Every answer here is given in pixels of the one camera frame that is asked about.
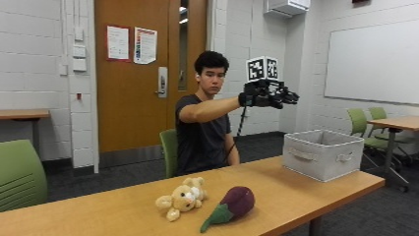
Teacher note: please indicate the white marker cube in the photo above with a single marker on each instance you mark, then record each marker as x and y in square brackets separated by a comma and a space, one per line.
[262, 69]

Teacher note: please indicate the grey fabric storage bin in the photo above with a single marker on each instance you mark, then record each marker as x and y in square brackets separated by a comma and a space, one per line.
[321, 155]

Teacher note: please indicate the green chair with wheels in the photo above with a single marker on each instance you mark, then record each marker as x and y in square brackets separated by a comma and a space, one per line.
[364, 131]
[383, 121]

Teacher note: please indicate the the person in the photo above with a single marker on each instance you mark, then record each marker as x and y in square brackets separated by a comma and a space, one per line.
[202, 131]

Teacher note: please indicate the white whiteboard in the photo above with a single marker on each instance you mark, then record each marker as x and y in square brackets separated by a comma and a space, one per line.
[373, 64]

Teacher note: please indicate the wooden table with metal leg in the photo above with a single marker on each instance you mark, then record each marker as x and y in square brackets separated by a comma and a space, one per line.
[395, 131]

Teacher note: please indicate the purple plush eggplant toy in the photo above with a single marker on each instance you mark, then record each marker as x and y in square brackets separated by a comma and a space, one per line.
[231, 205]

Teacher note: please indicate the wooden door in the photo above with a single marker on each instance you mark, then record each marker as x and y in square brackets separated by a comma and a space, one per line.
[133, 82]

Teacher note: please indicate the colourful paper poster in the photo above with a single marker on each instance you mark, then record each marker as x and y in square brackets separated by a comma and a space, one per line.
[145, 45]

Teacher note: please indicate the beige plush bunny toy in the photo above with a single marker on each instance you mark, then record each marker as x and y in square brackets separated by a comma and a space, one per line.
[183, 197]

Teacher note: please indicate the white paper with red border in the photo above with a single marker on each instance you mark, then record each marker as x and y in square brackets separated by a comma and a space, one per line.
[118, 42]

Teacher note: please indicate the wooden side table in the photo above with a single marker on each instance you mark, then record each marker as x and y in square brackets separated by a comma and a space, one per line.
[24, 114]

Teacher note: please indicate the large green chair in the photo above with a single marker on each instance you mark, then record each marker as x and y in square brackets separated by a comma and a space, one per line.
[20, 175]

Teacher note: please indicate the white wall-mounted unit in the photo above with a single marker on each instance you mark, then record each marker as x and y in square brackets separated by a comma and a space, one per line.
[286, 6]

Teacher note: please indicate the red wall alarm button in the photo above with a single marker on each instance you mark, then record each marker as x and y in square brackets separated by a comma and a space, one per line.
[78, 96]

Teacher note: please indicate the white wall switch boxes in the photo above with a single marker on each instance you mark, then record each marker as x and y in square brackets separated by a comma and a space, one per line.
[78, 54]

